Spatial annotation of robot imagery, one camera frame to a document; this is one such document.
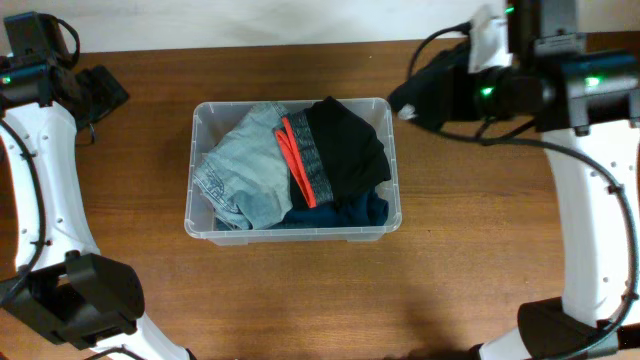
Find black shirt white logo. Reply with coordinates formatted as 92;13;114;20
387;50;465;131

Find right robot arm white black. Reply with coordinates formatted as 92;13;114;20
459;1;639;359

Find black shorts red waistband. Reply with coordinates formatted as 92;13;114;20
274;97;392;210

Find light blue jeans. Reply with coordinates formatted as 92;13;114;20
194;102;292;230

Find clear plastic storage container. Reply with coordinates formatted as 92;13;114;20
184;98;402;246

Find teal blue shirt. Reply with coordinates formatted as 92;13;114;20
272;190;389;229

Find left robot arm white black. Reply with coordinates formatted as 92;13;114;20
1;56;193;359

